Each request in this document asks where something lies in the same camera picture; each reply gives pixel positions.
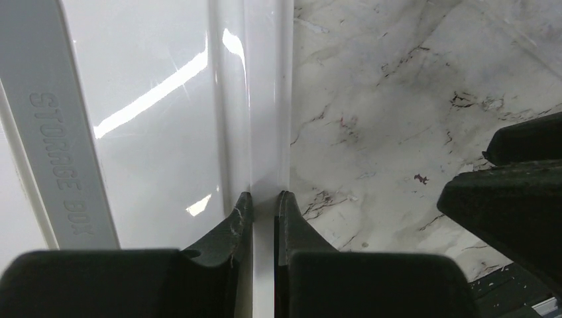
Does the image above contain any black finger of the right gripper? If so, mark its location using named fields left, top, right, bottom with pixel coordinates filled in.
left=437, top=160, right=561, bottom=297

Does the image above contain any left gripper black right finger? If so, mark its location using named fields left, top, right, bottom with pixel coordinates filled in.
left=274, top=191, right=480, bottom=317

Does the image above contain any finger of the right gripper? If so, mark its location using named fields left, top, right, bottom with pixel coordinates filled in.
left=482, top=113, right=561, bottom=166

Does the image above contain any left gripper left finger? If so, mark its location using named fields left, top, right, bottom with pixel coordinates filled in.
left=1, top=192, right=253, bottom=317

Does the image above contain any white bin lid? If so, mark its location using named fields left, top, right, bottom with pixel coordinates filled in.
left=1, top=1, right=294, bottom=317

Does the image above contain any black front mounting rail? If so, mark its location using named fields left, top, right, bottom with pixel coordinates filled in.
left=469, top=263, right=561, bottom=317

